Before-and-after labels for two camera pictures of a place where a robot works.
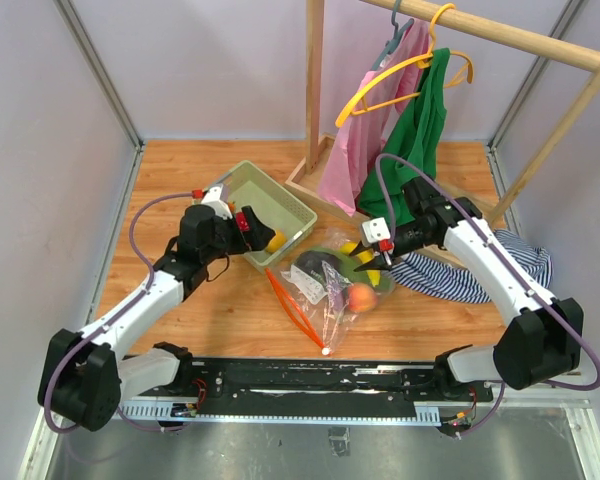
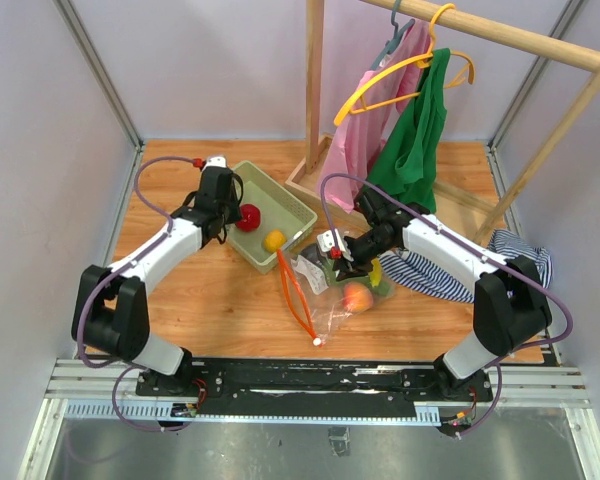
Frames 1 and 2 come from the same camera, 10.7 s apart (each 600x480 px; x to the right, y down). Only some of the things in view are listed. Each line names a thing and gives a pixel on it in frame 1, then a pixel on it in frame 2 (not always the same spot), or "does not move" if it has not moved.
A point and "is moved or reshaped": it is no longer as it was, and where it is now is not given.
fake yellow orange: x=277 y=242 does not move
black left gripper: x=257 y=237 -> x=235 y=212
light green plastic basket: x=282 y=210 does not move
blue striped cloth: x=450 y=277 does not move
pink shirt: x=359 y=141 does not move
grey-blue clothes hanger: x=392 y=43 does not move
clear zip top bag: x=322 y=280 is moved or reshaped
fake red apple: x=242 y=222 does not move
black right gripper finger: x=380 y=263 -> x=362 y=266
